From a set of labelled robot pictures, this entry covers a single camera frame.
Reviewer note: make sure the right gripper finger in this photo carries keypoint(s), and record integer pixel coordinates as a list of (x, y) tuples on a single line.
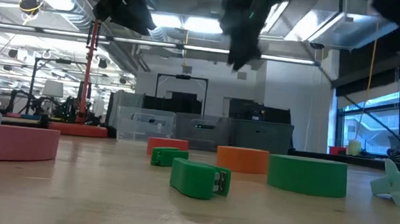
[(236, 55), (252, 51)]

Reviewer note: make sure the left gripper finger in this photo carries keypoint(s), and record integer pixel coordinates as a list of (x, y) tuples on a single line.
[(136, 23), (146, 16)]

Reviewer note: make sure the red tape roll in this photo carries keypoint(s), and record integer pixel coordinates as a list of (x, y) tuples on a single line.
[(169, 143)]

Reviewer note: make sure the small green stapler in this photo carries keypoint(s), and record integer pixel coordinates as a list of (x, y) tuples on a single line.
[(168, 156)]

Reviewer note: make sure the large green stapler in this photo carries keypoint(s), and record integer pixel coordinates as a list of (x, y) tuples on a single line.
[(191, 178)]

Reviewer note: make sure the pink tape roll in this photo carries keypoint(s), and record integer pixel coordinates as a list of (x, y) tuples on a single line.
[(11, 143)]

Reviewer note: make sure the turquoise staple remover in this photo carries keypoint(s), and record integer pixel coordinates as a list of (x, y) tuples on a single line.
[(392, 184)]

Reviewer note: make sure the orange tape roll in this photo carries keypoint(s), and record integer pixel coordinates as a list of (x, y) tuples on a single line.
[(242, 160)]

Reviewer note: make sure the green tape roll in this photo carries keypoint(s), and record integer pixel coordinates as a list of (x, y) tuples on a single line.
[(307, 176)]

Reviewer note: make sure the black equipment cabinet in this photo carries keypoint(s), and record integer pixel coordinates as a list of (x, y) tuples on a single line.
[(257, 111)]

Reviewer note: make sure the long ceiling light tube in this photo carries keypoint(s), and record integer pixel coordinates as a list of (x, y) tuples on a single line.
[(66, 33)]

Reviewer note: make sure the red pole stand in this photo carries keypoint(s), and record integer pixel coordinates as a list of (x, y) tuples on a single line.
[(86, 81)]

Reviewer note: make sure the teal plastic bin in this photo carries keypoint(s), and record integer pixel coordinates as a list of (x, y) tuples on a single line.
[(262, 136)]

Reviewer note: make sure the clear plastic bin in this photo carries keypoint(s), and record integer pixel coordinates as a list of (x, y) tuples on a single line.
[(127, 127)]

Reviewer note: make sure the background black robot arms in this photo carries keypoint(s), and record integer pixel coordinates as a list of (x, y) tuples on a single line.
[(36, 104)]

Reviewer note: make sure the red container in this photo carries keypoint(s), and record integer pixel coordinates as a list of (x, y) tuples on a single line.
[(336, 150)]

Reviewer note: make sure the yellow-green cup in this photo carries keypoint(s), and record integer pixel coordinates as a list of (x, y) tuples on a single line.
[(354, 147)]

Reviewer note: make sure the black gantry frame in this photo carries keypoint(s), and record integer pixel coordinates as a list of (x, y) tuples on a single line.
[(183, 77)]

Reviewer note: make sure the thin black frame stand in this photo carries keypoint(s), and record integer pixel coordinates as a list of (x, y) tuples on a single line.
[(32, 84)]

